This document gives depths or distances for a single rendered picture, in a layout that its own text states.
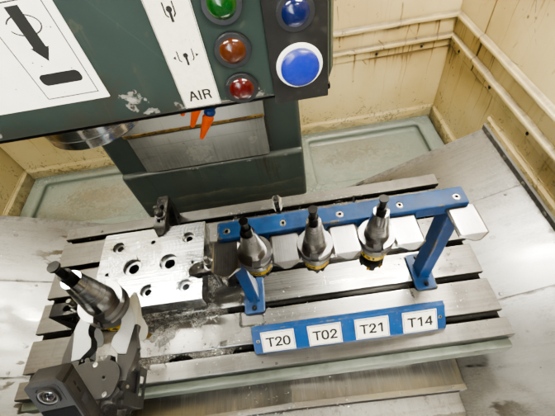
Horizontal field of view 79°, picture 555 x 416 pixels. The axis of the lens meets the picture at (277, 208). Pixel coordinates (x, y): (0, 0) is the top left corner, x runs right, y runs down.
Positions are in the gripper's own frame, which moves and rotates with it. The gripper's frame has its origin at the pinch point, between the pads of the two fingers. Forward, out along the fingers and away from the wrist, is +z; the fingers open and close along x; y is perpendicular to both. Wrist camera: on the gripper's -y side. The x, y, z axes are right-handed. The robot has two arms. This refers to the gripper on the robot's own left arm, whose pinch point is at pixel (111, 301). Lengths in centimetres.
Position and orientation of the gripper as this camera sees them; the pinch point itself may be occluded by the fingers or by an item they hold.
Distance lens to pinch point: 58.3
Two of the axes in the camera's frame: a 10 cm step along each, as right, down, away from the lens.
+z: -1.0, -8.0, 5.9
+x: 9.9, -1.5, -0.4
